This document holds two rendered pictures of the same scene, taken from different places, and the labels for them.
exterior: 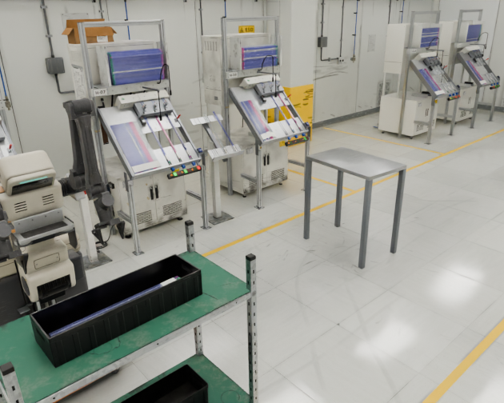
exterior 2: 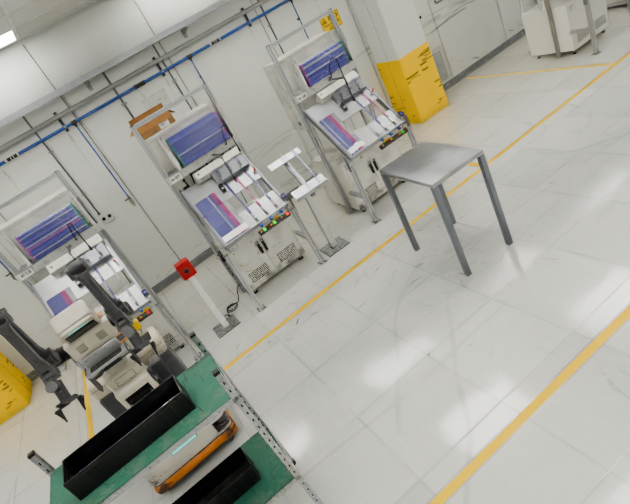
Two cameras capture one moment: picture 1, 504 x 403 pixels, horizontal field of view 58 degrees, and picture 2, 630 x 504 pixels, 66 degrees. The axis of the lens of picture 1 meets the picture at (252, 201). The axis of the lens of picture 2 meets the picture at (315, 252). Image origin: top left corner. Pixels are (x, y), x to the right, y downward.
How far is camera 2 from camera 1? 131 cm
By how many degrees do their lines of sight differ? 23
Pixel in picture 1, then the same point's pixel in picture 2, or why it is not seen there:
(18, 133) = (151, 220)
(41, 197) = (95, 335)
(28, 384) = not seen: outside the picture
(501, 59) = not seen: outside the picture
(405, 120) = (559, 34)
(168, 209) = (283, 255)
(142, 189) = (248, 248)
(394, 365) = (475, 396)
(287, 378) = (368, 426)
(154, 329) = (150, 454)
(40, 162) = (78, 312)
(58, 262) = (136, 375)
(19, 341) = not seen: hidden behind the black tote
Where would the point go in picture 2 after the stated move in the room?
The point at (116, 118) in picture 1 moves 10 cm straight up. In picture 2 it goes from (199, 195) to (192, 186)
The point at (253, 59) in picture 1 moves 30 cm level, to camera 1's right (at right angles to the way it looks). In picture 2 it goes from (317, 70) to (345, 57)
